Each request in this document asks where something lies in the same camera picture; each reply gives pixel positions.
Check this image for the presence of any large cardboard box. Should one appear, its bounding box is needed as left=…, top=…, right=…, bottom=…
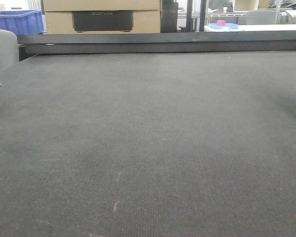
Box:
left=42, top=0, right=161, bottom=34

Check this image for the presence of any light blue tray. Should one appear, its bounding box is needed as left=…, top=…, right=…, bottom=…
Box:
left=208, top=23, right=239, bottom=30

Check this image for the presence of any pink tape roll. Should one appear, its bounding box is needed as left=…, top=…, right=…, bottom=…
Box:
left=216, top=20, right=226, bottom=26

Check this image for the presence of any blue plastic crate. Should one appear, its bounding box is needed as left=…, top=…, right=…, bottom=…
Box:
left=0, top=10, right=44, bottom=35

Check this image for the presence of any grey office chair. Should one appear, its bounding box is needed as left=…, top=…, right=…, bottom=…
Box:
left=0, top=29, right=19, bottom=71

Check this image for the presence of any black metal post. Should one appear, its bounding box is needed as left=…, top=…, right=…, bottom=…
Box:
left=186, top=0, right=193, bottom=32

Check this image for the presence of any black conveyor end rail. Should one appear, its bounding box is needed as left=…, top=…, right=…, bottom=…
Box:
left=17, top=31, right=296, bottom=54

